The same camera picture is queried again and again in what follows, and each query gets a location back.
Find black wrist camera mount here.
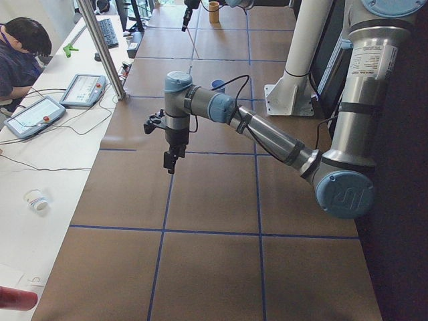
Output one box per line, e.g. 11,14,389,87
143,109,167,134

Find seated person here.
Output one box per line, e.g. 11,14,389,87
1,17,51,115

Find black keyboard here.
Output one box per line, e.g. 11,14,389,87
98,19,118,48

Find far teach pendant tablet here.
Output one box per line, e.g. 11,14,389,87
60,74,106,109

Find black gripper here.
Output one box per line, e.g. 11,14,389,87
181,0,199,32
163,127,189,174

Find aluminium frame post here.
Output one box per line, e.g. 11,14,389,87
77,0,126,101

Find blue plastic cup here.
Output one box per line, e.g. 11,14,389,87
211,80,225,93

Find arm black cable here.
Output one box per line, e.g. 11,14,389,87
189,74,338,161

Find bamboo wooden cup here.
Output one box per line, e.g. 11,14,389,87
209,1,220,24

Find white paper cup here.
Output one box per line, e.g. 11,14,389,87
23,189,49,215

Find near teach pendant tablet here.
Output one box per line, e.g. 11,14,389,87
4,96,66,138

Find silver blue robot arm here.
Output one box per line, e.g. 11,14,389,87
181,0,254,32
159,1,424,219

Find white pillar with base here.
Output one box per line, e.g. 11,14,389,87
264,0,333,116

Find teach pendant tablet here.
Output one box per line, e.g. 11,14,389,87
60,74,106,109
4,96,66,138

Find green plastic clamp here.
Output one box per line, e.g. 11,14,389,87
63,43,78,58

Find red cylinder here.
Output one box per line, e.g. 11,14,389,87
0,286,38,311

